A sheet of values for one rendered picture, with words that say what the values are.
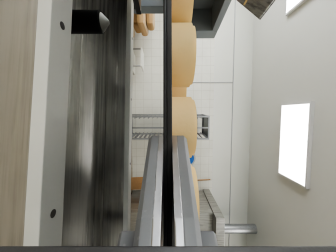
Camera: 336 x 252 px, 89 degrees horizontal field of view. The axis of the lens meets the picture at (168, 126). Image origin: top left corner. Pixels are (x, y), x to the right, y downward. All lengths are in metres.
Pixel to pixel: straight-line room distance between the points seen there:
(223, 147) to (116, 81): 4.13
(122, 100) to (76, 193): 0.23
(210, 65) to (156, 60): 1.29
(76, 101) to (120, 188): 0.23
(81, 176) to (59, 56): 0.23
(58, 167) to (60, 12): 0.14
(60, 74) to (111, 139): 0.28
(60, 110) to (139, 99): 4.09
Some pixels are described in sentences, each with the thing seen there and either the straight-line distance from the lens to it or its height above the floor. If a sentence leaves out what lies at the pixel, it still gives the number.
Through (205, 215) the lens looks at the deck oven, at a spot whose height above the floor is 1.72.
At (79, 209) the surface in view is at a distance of 0.37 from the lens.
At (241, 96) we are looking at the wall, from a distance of 4.56.
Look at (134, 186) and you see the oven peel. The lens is 4.33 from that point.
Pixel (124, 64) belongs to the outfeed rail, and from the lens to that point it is 0.48.
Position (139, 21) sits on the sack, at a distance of 3.66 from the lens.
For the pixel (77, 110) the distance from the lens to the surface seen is 0.33.
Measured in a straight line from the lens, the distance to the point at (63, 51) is 0.20.
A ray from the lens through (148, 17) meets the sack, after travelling 3.88.
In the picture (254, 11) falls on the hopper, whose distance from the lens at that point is 0.76.
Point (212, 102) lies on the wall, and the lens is 4.32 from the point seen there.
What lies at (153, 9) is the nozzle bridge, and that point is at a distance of 0.81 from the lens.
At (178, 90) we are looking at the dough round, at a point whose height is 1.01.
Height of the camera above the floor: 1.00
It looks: level
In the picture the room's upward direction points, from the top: 90 degrees clockwise
